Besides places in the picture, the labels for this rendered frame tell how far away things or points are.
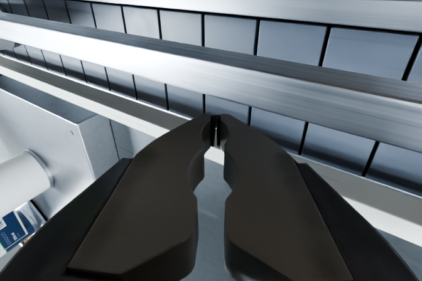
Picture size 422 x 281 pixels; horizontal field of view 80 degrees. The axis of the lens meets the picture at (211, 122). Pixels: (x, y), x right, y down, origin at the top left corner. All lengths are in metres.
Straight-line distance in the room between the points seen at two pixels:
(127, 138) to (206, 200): 0.15
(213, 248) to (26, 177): 0.36
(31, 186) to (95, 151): 0.20
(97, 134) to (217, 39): 0.27
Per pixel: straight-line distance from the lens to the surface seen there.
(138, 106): 0.22
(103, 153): 0.42
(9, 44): 0.41
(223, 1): 0.17
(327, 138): 0.17
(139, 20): 0.22
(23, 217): 0.97
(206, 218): 0.38
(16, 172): 0.58
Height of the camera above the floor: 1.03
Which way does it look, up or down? 46 degrees down
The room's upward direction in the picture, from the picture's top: 129 degrees counter-clockwise
